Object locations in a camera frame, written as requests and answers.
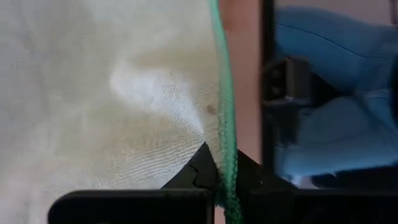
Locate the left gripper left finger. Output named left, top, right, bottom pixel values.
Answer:
left=48, top=142, right=218, bottom=224

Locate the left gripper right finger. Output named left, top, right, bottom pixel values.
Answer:
left=236, top=149, right=398, bottom=224

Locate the person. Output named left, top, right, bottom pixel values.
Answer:
left=273, top=6, right=398, bottom=187

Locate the pale green microfiber towel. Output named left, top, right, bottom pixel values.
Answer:
left=0, top=0, right=243, bottom=224

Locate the black aluminium table frame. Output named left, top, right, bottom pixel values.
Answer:
left=260, top=0, right=313, bottom=175

